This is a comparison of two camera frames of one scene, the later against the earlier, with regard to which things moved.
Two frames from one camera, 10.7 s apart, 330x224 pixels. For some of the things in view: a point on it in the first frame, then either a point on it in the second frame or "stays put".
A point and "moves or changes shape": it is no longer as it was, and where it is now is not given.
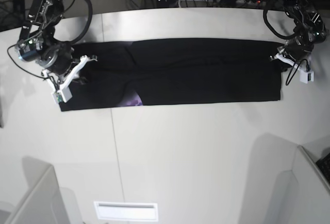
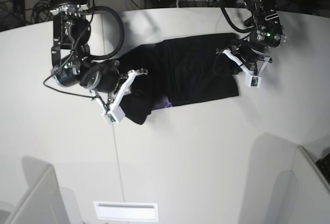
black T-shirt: x=131 y=73 moves or changes shape
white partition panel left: x=43 y=204 stays put
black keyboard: x=324 y=165 stays put
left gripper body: x=296 y=51 -> x=252 y=61
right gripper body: x=61 y=68 -> x=103 y=78
